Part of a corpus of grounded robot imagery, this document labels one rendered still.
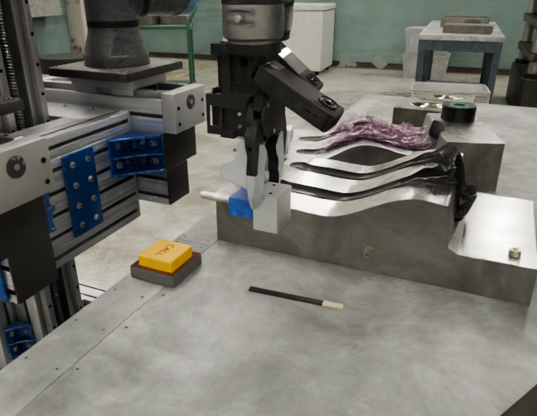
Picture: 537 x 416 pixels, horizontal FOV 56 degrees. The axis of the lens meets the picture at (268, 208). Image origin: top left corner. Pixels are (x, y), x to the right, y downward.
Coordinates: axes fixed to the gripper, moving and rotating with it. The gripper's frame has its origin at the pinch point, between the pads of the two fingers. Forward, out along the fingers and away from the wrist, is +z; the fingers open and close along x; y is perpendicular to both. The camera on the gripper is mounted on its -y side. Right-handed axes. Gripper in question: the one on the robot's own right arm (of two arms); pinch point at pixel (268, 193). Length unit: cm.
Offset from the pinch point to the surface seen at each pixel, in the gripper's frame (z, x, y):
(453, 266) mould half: 10.9, -10.2, -25.0
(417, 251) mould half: 9.6, -10.1, -19.7
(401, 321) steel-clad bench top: 14.9, 0.6, -20.0
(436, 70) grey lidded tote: 82, -673, 53
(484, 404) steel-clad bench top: 14.8, 11.8, -30.9
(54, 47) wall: 62, -519, 573
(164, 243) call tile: 11.3, 0.8, 17.5
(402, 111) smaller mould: 9, -96, -1
